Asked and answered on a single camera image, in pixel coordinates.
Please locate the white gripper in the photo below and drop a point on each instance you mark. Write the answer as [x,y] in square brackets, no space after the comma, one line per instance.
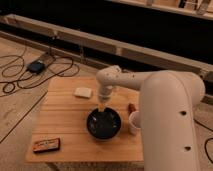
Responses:
[104,95]

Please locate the black ceramic bowl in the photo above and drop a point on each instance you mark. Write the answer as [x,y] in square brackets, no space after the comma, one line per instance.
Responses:
[103,125]

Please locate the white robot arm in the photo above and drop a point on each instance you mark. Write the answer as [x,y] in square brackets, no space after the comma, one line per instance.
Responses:
[166,102]

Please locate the white soap bar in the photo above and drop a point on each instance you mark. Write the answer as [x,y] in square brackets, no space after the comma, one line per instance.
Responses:
[83,92]

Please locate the brown small object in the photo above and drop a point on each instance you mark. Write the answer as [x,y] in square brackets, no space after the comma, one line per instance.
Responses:
[131,108]

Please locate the white paper cup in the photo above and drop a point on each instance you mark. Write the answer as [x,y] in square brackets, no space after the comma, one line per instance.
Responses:
[134,125]

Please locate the wooden table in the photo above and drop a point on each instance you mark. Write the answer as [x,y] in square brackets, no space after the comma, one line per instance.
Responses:
[63,116]

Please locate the red black candy box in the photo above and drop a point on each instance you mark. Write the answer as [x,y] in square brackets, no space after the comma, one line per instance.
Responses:
[46,145]

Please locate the blue power adapter box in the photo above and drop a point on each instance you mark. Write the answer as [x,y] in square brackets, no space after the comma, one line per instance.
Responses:
[36,67]

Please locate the wooden frame beam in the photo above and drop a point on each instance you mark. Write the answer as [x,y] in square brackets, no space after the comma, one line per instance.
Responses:
[115,47]

